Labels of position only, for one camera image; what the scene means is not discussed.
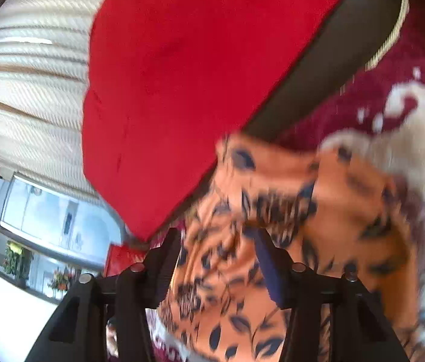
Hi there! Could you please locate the green plant decoration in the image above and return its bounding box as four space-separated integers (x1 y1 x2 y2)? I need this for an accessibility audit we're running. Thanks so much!
3 241 32 280

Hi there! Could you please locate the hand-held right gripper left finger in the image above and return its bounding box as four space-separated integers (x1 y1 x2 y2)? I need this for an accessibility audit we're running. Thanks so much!
24 228 181 362

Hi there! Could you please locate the beige dotted curtain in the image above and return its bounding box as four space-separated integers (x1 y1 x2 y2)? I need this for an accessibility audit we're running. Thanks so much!
0 0 130 197

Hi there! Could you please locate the red blanket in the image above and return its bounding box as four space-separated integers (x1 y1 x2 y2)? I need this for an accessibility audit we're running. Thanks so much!
82 0 401 242

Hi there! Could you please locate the brown leather sofa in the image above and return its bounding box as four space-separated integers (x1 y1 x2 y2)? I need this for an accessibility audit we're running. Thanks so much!
243 0 405 144

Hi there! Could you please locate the orange flower arrangement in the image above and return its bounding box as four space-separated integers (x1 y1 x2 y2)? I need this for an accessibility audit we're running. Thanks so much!
49 268 77 292

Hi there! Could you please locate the orange black floral garment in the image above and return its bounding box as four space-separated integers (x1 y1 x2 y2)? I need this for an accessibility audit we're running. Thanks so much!
156 132 425 362

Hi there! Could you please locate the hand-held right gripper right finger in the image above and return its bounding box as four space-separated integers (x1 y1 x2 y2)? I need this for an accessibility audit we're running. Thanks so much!
254 228 411 362

